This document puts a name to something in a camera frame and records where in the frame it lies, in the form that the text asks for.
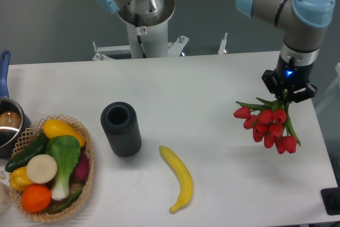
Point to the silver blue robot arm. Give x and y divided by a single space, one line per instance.
305 24

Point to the yellow bell pepper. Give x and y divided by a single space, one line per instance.
19 179

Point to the yellow squash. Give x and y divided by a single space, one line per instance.
54 128

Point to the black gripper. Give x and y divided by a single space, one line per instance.
287 75

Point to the green chili pepper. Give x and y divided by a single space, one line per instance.
74 197

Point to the purple sweet potato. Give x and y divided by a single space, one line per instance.
81 170

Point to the red tulip bouquet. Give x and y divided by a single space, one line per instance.
270 123

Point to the green cucumber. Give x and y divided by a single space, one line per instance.
37 147

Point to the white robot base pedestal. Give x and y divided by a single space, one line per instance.
147 26

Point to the orange fruit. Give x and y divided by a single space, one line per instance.
36 198

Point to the white round radish slice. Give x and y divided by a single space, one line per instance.
41 169

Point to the yellow banana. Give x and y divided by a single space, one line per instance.
184 177

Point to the black device at edge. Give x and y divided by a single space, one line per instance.
330 198

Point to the blue handled saucepan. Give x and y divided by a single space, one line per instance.
13 119

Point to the woven wicker basket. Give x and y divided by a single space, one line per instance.
25 139

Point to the white metal mounting frame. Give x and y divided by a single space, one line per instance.
174 49

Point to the white object at left edge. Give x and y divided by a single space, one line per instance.
4 195

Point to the dark grey ribbed vase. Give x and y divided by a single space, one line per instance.
120 124

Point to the green bok choy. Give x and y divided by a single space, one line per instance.
65 150

